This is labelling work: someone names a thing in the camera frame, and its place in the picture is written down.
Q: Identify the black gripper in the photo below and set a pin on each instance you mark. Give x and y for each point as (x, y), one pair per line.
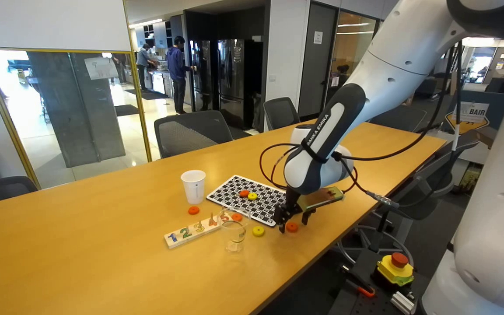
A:
(287, 208)

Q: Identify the yellow disc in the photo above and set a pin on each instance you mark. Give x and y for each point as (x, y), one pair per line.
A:
(252, 196)
(258, 231)

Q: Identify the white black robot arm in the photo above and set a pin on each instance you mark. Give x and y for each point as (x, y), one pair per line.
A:
(398, 60)

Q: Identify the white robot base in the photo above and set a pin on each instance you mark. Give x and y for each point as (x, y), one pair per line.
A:
(469, 278)

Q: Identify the clear colorless cup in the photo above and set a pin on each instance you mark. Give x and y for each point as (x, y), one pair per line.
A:
(233, 236)

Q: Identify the white plastic cup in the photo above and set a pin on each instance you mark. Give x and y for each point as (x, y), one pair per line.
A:
(195, 186)

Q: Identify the checkered calibration board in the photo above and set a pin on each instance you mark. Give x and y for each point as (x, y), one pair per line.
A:
(261, 210)

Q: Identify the yellow disc on checkerboard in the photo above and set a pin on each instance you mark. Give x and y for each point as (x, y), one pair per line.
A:
(252, 196)

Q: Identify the orange disc by number board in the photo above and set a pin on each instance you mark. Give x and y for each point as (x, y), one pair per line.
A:
(237, 217)

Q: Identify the wooden number peg board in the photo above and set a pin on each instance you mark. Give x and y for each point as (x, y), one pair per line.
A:
(196, 229)

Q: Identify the yellow red emergency stop button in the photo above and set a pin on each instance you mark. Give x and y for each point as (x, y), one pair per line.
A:
(396, 268)

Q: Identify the grey office chair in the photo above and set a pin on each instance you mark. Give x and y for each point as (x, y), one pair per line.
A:
(189, 131)
(279, 112)

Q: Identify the person in dark clothes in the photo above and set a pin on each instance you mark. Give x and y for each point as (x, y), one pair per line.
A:
(177, 72)

